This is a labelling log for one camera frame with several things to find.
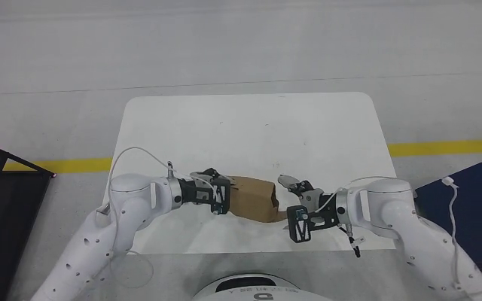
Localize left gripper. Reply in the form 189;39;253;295
167;167;227;210

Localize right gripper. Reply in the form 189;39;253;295
277;174;350;228

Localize small brown carton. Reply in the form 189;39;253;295
224;175;290;224

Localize robot body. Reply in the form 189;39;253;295
191;273;334;301

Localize dark blue panel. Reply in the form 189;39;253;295
413;161;482;270

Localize black panel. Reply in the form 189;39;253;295
0;148;57;301

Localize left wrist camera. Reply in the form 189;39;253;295
209;175;232;216

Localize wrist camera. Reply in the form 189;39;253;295
286;204;340;244
209;175;232;216

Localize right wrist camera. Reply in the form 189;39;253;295
286;204;340;244

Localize thin white cable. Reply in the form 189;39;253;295
314;175;398;214
107;146;219;290

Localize short black cable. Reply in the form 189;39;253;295
338;224;367;259

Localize white cable with connector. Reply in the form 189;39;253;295
441;175;462;287

